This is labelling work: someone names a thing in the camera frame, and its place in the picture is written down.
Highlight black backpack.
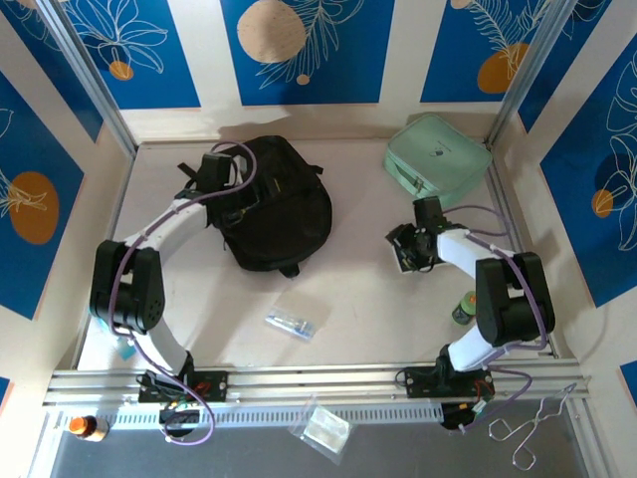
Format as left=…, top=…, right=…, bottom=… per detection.
left=176, top=134, right=333, bottom=280

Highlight clear plastic bag with pens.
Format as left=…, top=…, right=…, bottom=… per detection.
left=263, top=288, right=333, bottom=344

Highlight mint green zip case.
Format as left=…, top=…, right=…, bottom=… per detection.
left=382, top=114, right=494, bottom=210

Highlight small green bottle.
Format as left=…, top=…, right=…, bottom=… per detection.
left=451, top=291, right=479, bottom=326

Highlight clear bag with white pad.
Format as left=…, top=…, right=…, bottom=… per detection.
left=290, top=393, right=355, bottom=455

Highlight brown bottle with orange cap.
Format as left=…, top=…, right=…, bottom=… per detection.
left=68, top=414, right=109, bottom=443

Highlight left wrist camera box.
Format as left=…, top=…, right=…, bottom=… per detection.
left=229, top=154, right=250, bottom=186

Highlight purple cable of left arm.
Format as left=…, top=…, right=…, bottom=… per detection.
left=109, top=141, right=258, bottom=445

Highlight aluminium frame post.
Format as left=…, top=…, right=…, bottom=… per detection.
left=486, top=0, right=568, bottom=148
left=35, top=0, right=139, bottom=158

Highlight aluminium side rail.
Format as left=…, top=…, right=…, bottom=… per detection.
left=485, top=148, right=559, bottom=360

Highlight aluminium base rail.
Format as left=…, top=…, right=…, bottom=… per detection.
left=42, top=358, right=592, bottom=408

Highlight small circuit board with wires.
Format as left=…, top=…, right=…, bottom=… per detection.
left=441, top=397, right=492, bottom=430
left=157, top=397, right=200, bottom=425

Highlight metal wire tongs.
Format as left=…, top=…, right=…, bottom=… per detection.
left=487, top=381, right=579, bottom=470

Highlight grey slotted cable duct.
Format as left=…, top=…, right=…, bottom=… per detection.
left=43, top=401, right=445, bottom=425

